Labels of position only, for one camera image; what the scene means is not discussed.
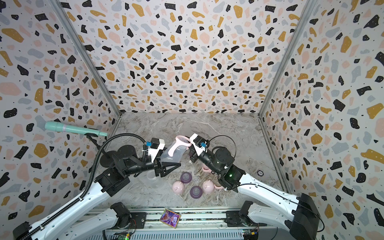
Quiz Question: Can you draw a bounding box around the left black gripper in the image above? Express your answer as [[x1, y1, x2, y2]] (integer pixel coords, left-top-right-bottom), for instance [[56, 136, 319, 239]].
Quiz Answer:
[[125, 146, 182, 178]]

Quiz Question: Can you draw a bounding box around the purple bottle collar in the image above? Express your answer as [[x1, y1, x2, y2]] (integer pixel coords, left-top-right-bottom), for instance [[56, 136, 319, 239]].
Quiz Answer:
[[180, 172, 193, 184], [190, 186, 203, 199]]

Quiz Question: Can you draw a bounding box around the pink bottle handle ring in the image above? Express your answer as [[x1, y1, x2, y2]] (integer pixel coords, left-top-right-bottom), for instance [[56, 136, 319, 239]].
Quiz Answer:
[[167, 134, 193, 157]]

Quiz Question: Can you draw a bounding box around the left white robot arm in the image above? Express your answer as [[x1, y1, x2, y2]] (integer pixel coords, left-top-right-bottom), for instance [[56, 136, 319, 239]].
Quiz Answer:
[[13, 145, 181, 240]]

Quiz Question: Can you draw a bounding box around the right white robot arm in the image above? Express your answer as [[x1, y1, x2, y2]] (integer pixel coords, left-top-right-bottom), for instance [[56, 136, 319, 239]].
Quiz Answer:
[[190, 146, 324, 240]]

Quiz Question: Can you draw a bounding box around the small clear baby bottle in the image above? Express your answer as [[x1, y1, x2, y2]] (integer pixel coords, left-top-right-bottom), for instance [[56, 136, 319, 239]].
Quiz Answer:
[[145, 172, 164, 189]]

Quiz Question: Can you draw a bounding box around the pink bottle cap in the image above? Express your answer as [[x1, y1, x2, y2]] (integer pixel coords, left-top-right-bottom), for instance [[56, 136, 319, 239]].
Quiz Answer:
[[202, 180, 215, 194], [172, 181, 185, 195]]

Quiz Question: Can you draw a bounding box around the clear silicone nipple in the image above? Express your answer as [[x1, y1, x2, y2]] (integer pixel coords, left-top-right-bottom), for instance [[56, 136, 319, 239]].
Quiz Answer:
[[192, 177, 201, 185]]

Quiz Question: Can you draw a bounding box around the black microphone stand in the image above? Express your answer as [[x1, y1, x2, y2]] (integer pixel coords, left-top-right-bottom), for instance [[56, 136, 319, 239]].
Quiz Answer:
[[85, 133, 116, 169]]

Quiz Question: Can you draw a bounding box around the colourful holographic card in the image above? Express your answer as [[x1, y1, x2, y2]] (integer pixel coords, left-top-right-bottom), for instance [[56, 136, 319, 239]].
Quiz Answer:
[[160, 209, 181, 229]]

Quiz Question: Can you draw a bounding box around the small dark round token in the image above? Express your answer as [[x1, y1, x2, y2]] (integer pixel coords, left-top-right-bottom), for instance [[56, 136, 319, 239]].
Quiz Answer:
[[257, 170, 264, 177]]

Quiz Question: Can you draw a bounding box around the right thin black cable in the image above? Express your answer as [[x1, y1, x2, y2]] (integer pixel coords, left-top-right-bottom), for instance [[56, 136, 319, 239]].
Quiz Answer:
[[206, 134, 238, 160]]

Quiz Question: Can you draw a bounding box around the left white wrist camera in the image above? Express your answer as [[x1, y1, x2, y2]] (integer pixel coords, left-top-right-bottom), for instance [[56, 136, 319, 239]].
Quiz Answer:
[[145, 138, 165, 163]]

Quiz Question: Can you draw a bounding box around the black corrugated cable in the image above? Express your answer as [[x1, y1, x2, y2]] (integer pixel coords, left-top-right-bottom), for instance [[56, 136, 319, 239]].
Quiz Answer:
[[17, 133, 147, 240]]

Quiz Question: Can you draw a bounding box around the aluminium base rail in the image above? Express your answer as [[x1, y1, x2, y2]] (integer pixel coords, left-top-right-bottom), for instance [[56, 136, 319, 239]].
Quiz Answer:
[[89, 206, 301, 240]]

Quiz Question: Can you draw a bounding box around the right corner aluminium post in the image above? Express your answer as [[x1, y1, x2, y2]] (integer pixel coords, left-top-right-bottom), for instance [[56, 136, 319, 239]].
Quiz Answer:
[[258, 0, 319, 118]]

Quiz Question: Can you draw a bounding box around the corner aluminium post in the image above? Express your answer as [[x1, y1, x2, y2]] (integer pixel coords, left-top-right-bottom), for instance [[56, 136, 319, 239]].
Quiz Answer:
[[48, 1, 122, 118], [258, 0, 319, 118]]

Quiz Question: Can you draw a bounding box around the left corner aluminium post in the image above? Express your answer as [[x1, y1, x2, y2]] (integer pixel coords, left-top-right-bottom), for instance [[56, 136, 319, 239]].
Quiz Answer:
[[48, 1, 122, 118]]

